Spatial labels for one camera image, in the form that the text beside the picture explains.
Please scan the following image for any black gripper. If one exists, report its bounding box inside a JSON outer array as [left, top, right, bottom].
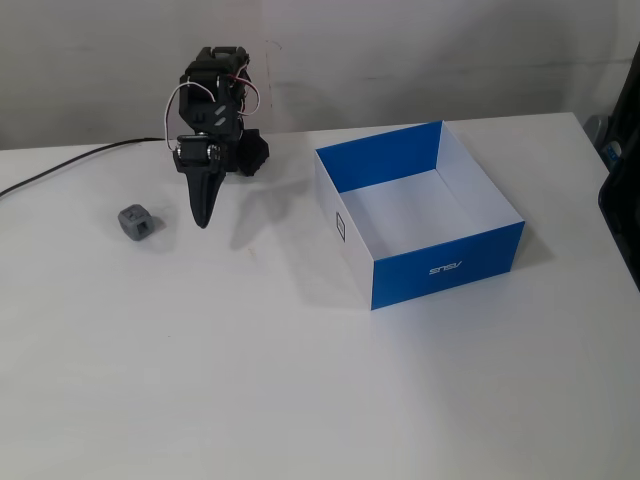
[[172, 79, 239, 231]]

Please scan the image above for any gray hollow block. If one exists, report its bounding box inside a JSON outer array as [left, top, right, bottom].
[[117, 203, 156, 242]]

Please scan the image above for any black plastic case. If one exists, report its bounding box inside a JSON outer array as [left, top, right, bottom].
[[597, 159, 640, 294]]

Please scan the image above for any gray object with blue label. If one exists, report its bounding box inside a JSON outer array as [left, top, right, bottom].
[[583, 113, 622, 169]]

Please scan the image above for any white and red servo wire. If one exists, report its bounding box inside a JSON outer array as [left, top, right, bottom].
[[164, 62, 262, 151]]

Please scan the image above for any black power cable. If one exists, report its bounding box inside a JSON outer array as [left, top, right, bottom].
[[0, 138, 169, 199]]

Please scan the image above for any blue and white cardboard box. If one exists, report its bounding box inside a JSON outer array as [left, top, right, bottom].
[[314, 119, 526, 312]]

